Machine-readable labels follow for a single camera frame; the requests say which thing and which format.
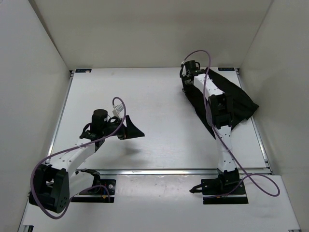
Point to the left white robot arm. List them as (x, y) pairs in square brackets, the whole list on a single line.
[(55, 183)]

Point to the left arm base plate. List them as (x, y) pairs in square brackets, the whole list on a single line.
[(104, 194)]

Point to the black pleated skirt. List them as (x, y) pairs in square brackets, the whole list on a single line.
[(243, 106)]

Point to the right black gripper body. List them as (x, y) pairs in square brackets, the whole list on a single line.
[(187, 87)]

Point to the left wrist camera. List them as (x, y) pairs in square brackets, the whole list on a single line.
[(117, 109)]

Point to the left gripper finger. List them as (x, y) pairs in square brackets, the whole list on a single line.
[(131, 130), (123, 137)]

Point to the right blue corner label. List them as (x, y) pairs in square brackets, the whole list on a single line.
[(226, 69)]

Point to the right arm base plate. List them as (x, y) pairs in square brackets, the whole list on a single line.
[(215, 193)]

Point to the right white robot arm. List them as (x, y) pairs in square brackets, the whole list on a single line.
[(214, 108)]

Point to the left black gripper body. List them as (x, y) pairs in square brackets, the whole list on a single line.
[(111, 127)]

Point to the aluminium front rail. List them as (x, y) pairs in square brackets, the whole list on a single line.
[(157, 171)]

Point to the blue corner label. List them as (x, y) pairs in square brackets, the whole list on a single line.
[(83, 70), (226, 69)]

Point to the left blue corner label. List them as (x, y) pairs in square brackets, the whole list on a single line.
[(83, 70)]

